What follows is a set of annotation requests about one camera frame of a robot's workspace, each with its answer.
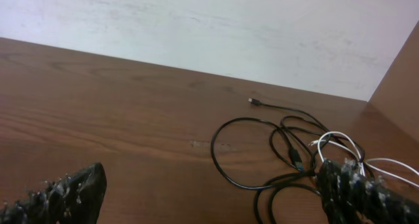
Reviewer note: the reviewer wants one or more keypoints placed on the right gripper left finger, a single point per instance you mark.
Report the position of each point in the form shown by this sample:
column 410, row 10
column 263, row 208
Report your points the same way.
column 73, row 199

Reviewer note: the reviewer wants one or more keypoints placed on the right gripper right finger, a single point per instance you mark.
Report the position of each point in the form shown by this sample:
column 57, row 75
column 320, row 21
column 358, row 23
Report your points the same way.
column 348, row 197

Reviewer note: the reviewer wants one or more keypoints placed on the brown side panel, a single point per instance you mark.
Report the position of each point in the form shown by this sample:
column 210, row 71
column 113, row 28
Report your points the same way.
column 396, row 97

